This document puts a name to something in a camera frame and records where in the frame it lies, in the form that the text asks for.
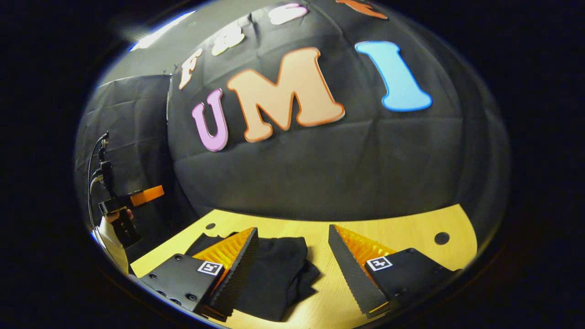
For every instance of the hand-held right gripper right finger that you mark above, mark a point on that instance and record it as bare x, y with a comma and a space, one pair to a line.
349, 269

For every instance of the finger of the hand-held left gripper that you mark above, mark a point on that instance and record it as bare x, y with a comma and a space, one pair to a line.
146, 195

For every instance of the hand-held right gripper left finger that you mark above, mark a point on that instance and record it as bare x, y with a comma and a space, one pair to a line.
240, 265

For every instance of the black garment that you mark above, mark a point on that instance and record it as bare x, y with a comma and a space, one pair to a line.
279, 274

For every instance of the black backdrop cloth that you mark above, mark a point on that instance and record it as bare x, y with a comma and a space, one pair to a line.
320, 169

